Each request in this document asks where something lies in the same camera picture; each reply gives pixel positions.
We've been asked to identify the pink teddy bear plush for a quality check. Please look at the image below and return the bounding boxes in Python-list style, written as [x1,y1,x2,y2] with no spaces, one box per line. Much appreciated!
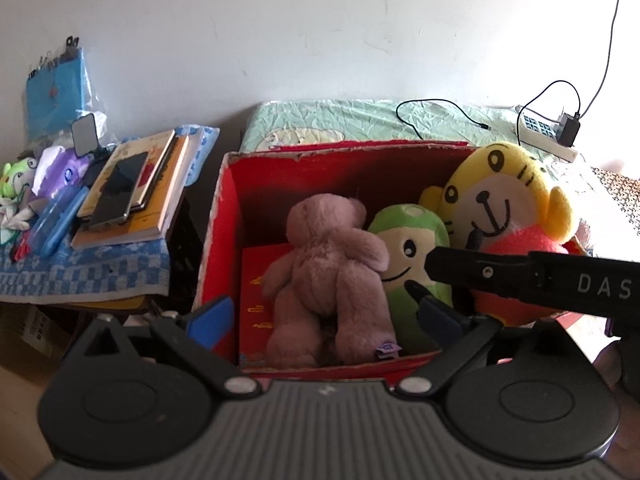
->
[261,192,403,368]

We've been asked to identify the small black framed mirror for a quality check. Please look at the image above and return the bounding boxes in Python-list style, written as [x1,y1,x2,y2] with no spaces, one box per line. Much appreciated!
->
[71,112,98,157]

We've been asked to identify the green printed bed sheet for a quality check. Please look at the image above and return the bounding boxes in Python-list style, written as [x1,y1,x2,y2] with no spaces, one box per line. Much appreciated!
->
[239,99,596,181]

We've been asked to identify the purple tissue pack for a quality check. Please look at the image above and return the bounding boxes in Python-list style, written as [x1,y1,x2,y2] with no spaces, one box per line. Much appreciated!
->
[32,145,91,196]

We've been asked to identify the blue pencil case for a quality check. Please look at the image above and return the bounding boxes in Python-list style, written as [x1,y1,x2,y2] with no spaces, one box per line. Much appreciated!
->
[29,186,90,260]

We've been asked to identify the grey cable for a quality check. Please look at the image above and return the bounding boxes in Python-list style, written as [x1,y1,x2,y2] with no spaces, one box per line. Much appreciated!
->
[577,0,627,117]

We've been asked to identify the dark smartphone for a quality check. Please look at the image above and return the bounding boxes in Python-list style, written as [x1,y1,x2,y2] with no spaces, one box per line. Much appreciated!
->
[90,152,150,228]

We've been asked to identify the red cardboard box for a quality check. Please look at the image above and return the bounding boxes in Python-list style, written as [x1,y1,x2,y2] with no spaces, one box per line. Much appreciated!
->
[192,141,586,386]

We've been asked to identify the stack of books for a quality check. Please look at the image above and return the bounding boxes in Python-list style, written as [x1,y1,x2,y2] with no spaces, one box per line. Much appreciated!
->
[70,135,193,250]

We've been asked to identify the yellow tiger plush toy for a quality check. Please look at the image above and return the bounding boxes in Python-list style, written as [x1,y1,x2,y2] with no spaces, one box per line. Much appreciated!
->
[419,142,581,328]

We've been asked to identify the small white doll toy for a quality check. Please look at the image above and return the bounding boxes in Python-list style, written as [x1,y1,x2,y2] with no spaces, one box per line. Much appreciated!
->
[0,195,41,233]

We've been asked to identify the blue checkered cloth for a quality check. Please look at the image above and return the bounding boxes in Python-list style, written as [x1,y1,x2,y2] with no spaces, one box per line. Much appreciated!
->
[0,125,221,303]

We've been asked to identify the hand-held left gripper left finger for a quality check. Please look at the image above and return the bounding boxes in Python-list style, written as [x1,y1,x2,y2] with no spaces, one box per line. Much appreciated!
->
[82,296,263,401]

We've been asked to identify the white power strip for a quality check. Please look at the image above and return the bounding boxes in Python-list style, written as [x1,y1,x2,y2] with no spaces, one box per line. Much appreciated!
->
[515,106,580,163]

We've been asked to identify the green frog plush toy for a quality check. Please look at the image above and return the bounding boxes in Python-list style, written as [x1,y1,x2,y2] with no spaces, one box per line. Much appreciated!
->
[0,156,40,201]

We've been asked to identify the orange cover book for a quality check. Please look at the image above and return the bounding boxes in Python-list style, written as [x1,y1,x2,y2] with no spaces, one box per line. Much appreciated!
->
[75,129,178,223]

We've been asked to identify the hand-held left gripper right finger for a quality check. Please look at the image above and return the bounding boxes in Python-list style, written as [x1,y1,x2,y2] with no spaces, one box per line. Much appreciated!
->
[395,296,586,402]

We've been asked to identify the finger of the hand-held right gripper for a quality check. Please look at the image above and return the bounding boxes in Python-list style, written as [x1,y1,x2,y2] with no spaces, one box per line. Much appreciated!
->
[425,246,536,295]

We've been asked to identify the blue plastic bag with clips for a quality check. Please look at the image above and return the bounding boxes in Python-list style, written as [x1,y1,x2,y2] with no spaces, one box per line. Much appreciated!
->
[25,35,108,141]

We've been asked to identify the black charging cable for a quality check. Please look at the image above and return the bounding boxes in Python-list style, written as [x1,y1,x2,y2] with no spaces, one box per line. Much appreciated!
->
[396,80,583,141]

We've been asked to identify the patterned seat cushion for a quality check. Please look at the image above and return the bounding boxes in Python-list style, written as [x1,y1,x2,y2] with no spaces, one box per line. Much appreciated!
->
[585,166,640,226]

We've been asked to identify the black charger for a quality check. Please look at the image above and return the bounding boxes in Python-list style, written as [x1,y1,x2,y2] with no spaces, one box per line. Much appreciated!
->
[556,112,582,147]

